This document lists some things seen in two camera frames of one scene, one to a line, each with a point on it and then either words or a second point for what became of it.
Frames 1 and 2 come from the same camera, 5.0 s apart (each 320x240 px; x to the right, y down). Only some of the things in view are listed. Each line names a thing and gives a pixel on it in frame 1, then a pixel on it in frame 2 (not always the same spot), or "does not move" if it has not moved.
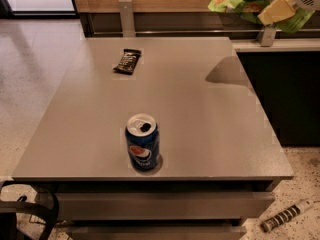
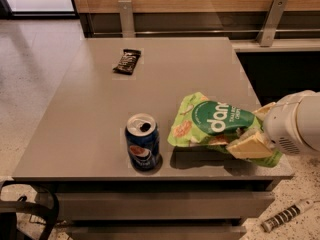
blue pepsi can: [143, 141] does not move
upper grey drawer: [169, 205] does not move
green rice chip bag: [250, 0] to [197, 121]
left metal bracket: [127, 18] does not move
